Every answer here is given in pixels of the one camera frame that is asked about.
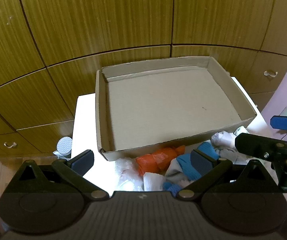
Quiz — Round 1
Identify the white sock bundle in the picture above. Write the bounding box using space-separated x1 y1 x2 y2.
210 130 239 153

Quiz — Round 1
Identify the clear white plastic bag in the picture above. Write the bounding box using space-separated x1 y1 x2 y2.
113 156 146 193

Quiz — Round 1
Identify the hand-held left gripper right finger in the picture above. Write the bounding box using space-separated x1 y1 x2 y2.
176 149 277 201

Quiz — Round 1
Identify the small blue sock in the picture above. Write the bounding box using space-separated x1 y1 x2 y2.
162 181 184 197

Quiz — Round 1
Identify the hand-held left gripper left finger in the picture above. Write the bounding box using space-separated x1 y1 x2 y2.
11 149 109 202

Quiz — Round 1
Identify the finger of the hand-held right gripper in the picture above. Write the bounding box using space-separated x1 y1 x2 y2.
270 115 287 132
235 133 287 160

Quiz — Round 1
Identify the orange plastic bag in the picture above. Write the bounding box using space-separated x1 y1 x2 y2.
135 145 185 177

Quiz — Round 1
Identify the patterned white cloth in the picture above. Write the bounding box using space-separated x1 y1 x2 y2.
233 126 249 135

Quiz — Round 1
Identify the wooden wardrobe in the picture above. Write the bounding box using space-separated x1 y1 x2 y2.
0 0 287 158

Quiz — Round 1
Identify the round grey lidded container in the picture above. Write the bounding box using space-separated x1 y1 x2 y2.
53 137 73 159

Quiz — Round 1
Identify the grey sock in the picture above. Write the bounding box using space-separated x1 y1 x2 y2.
217 147 239 164

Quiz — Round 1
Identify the cardboard box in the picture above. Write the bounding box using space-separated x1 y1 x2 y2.
95 56 258 162

